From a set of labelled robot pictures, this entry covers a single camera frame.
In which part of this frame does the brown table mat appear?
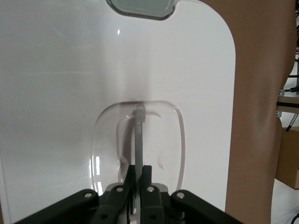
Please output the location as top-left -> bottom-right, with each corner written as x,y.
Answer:
202,0 -> 296,224

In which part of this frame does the camera mount post with bracket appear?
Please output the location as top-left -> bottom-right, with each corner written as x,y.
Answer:
276,88 -> 299,113

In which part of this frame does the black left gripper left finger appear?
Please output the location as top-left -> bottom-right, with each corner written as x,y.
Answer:
13,164 -> 141,224

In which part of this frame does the grey lid handle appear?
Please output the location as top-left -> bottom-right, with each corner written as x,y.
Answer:
131,103 -> 147,224

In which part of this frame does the white plastic box lid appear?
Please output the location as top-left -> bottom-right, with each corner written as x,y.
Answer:
0,0 -> 236,224

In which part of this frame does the cardboard box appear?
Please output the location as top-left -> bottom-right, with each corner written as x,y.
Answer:
274,126 -> 299,190

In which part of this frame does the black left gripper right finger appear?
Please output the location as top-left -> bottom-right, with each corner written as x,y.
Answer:
141,164 -> 245,224

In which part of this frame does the grey lid latch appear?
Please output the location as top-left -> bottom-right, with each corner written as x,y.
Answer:
105,0 -> 180,21

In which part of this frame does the black cable tie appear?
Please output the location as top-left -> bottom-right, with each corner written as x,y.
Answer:
285,112 -> 299,133

